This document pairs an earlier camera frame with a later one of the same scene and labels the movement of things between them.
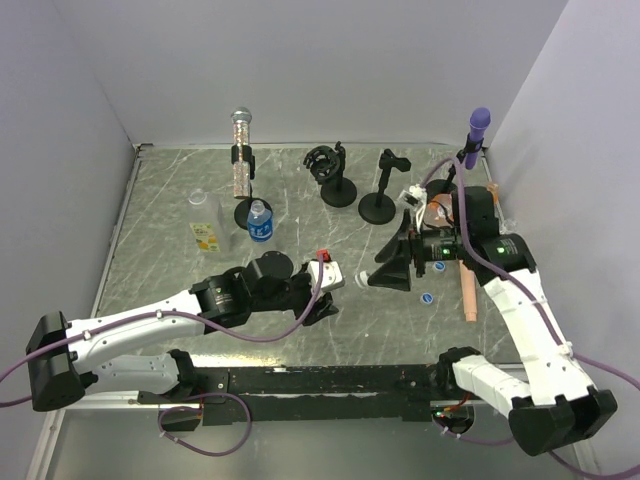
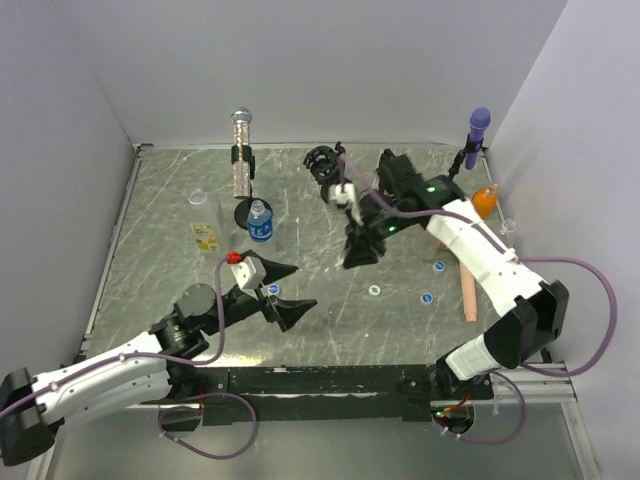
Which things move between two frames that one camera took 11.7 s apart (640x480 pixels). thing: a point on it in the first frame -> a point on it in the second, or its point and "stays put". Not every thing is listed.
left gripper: [321, 307] -> [286, 312]
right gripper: [395, 272] -> [357, 250]
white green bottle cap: [361, 279] -> [374, 290]
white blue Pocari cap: [426, 298] stays put
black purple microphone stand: [447, 185] stays put
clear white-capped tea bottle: [208, 227] stays put
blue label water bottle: [260, 222] stays put
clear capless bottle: [510, 224] stays put
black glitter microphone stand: [243, 207] stays put
